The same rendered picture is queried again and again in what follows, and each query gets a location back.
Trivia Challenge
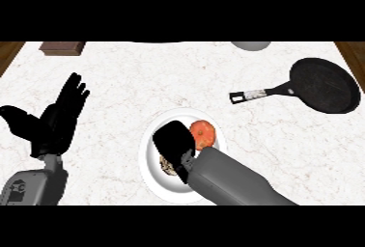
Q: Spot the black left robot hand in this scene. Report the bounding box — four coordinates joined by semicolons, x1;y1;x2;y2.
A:
0;71;91;159

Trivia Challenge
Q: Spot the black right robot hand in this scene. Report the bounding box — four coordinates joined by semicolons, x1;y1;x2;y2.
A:
150;120;196;185

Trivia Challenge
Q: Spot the orange frosted cupcake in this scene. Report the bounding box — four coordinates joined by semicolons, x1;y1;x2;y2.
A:
187;120;218;151

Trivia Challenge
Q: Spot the white round plate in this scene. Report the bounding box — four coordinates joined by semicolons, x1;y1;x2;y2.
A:
137;107;227;205

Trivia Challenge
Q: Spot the black frying pan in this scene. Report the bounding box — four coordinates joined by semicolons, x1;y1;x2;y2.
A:
227;57;362;115

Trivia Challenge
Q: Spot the speckled brown food item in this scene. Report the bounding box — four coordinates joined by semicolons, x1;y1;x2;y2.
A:
158;154;180;177

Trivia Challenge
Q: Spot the brown wooden block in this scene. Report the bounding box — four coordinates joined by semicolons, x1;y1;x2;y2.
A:
38;41;87;57

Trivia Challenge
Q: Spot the grey round bowl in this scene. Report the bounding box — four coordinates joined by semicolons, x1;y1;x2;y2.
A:
229;41;273;52

